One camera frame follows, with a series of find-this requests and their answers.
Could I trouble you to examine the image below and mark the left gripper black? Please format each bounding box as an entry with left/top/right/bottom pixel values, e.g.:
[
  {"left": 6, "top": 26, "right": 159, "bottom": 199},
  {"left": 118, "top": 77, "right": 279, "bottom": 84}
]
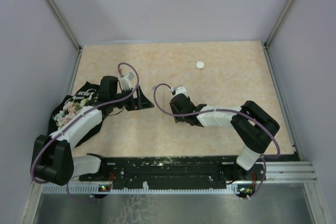
[{"left": 111, "top": 85, "right": 154, "bottom": 111}]

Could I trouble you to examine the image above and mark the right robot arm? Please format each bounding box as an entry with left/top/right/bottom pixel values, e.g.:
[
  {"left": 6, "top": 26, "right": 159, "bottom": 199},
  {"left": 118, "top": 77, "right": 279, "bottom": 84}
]
[{"left": 170, "top": 93, "right": 280, "bottom": 180}]

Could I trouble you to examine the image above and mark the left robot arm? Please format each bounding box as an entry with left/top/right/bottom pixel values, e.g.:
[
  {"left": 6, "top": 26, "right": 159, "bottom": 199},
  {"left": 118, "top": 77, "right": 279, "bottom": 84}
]
[{"left": 30, "top": 73, "right": 154, "bottom": 186}]

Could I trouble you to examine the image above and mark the white earbud charging case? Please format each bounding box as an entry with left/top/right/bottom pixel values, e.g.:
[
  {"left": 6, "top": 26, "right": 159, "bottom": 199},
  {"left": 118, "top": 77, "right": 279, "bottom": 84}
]
[{"left": 195, "top": 61, "right": 205, "bottom": 69}]

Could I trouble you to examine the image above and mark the black floral printed cloth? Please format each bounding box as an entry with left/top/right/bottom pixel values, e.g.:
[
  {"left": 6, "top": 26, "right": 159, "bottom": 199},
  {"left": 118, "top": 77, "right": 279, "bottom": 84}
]
[{"left": 47, "top": 82, "right": 100, "bottom": 135}]

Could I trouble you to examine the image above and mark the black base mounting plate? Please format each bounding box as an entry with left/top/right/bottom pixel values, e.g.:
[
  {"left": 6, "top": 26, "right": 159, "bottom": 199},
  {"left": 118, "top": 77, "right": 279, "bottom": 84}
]
[{"left": 79, "top": 156, "right": 264, "bottom": 190}]

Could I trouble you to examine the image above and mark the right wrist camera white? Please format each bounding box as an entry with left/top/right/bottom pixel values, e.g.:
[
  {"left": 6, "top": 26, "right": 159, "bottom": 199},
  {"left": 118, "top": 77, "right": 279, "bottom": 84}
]
[{"left": 171, "top": 86, "right": 188, "bottom": 96}]

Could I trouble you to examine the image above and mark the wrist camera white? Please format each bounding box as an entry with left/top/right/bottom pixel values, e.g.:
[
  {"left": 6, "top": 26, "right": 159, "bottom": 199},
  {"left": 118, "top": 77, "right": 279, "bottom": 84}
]
[
  {"left": 120, "top": 72, "right": 135, "bottom": 91},
  {"left": 171, "top": 86, "right": 188, "bottom": 96}
]

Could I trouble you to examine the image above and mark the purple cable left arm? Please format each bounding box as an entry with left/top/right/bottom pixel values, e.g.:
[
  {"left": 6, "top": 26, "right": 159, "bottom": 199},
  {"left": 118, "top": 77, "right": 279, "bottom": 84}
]
[{"left": 30, "top": 62, "right": 140, "bottom": 202}]

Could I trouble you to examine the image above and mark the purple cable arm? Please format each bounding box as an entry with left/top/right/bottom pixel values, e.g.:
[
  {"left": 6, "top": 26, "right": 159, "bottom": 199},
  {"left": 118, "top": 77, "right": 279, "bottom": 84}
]
[
  {"left": 152, "top": 83, "right": 281, "bottom": 200},
  {"left": 30, "top": 62, "right": 140, "bottom": 202}
]

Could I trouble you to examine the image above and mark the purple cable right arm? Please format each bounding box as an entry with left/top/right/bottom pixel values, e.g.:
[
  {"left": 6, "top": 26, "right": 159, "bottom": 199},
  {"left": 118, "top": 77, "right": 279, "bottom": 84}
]
[{"left": 152, "top": 83, "right": 281, "bottom": 200}]

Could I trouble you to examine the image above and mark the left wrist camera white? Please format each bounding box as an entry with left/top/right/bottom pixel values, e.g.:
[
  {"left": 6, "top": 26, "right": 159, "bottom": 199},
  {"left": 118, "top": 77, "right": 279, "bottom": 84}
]
[{"left": 120, "top": 72, "right": 135, "bottom": 91}]

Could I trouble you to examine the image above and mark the white slotted cable duct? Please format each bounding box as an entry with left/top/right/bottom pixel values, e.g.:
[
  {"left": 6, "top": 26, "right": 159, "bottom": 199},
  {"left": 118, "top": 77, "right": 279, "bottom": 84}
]
[{"left": 41, "top": 182, "right": 254, "bottom": 194}]

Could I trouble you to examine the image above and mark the aluminium frame corner post right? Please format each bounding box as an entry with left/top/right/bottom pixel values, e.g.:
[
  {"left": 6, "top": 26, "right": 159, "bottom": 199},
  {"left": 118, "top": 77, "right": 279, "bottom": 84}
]
[{"left": 262, "top": 0, "right": 310, "bottom": 49}]

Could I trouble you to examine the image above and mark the aluminium frame corner post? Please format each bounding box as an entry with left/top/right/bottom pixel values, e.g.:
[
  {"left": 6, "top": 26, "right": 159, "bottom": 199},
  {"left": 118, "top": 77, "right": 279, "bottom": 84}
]
[
  {"left": 28, "top": 0, "right": 84, "bottom": 54},
  {"left": 262, "top": 0, "right": 310, "bottom": 49}
]

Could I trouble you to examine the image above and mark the aluminium frame corner post left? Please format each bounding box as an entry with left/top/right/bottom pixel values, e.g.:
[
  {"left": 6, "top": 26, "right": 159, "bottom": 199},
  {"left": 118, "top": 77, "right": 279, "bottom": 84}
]
[{"left": 28, "top": 0, "right": 84, "bottom": 54}]

